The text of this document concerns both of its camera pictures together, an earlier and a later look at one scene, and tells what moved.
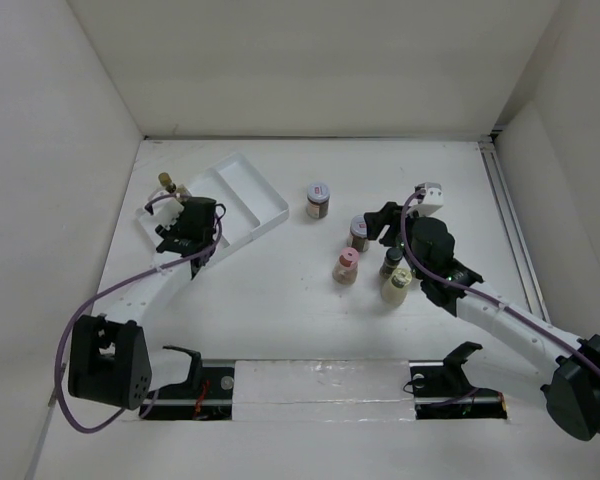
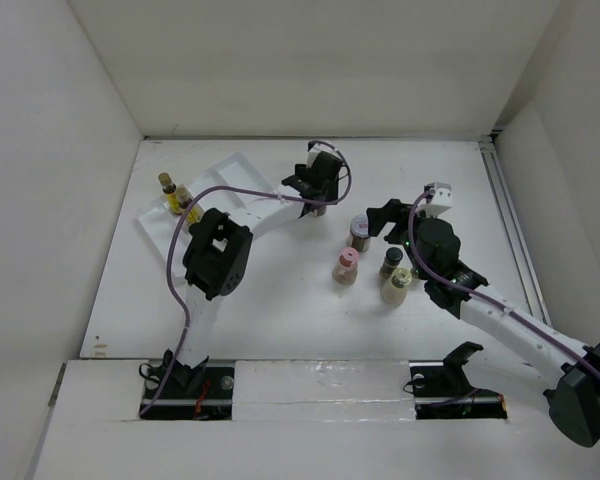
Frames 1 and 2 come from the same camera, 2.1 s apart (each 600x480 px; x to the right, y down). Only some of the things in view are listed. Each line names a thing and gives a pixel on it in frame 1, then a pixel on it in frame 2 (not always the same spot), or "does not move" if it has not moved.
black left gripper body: (174, 231) to (329, 192)
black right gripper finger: (380, 218) does not move
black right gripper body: (409, 233) does not move
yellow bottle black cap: (166, 181) does not move
